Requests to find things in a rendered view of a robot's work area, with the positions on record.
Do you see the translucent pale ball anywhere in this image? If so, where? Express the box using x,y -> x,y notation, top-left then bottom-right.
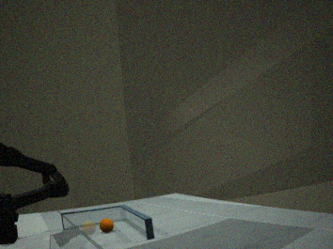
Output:
81,221 -> 96,235

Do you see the clear glass corner wall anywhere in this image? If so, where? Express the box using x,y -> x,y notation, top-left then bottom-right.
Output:
63,208 -> 147,239

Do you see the orange ball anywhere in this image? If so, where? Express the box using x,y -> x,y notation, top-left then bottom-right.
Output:
100,218 -> 114,233

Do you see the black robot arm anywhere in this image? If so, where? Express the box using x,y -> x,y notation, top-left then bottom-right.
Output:
0,143 -> 69,244

